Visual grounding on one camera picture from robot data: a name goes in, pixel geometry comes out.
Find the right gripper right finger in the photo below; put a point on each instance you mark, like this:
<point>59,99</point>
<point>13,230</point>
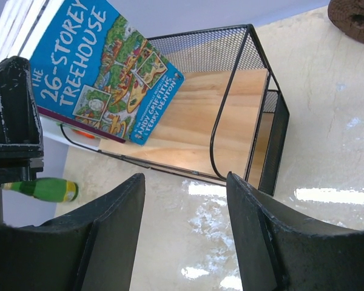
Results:
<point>279,248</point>

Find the green glass bottle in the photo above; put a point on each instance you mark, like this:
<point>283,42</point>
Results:
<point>46,189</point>

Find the brown core paper roll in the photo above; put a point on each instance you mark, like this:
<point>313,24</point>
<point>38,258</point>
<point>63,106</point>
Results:
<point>348,17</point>

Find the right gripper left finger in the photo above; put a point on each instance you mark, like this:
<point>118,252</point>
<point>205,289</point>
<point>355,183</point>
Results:
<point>90,248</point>

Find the blue 26-storey treehouse book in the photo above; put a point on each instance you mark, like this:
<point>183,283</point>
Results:
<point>90,64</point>

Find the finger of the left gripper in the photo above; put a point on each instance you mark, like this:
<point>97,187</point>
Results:
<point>21,138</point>

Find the black wire wooden shelf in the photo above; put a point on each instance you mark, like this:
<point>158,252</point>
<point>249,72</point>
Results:
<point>228,116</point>

